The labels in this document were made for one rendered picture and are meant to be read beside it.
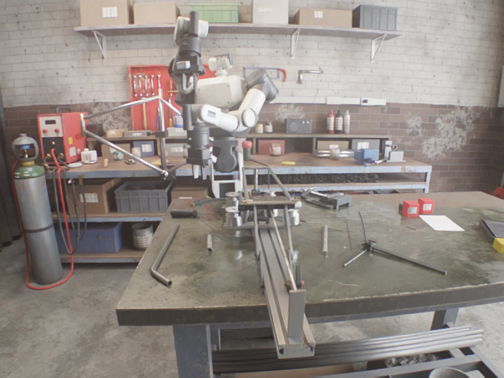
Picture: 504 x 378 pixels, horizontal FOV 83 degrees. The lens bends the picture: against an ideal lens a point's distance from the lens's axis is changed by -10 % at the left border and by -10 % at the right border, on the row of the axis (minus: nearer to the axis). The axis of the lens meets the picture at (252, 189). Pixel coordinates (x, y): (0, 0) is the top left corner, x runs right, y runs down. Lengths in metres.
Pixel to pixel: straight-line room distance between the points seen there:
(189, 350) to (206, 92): 1.20
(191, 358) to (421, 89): 3.33
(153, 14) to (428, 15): 2.63
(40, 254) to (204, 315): 2.10
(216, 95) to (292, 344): 1.28
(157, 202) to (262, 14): 1.78
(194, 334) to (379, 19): 2.90
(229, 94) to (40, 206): 1.61
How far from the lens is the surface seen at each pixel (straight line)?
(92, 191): 2.61
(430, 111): 3.73
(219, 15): 2.87
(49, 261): 2.70
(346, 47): 3.32
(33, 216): 2.57
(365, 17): 3.13
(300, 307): 0.53
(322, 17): 3.00
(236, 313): 0.68
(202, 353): 0.84
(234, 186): 1.65
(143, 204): 2.53
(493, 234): 1.18
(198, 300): 0.69
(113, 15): 3.04
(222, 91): 1.59
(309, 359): 1.50
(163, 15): 2.92
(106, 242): 2.75
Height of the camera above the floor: 1.27
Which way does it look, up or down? 15 degrees down
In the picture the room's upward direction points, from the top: straight up
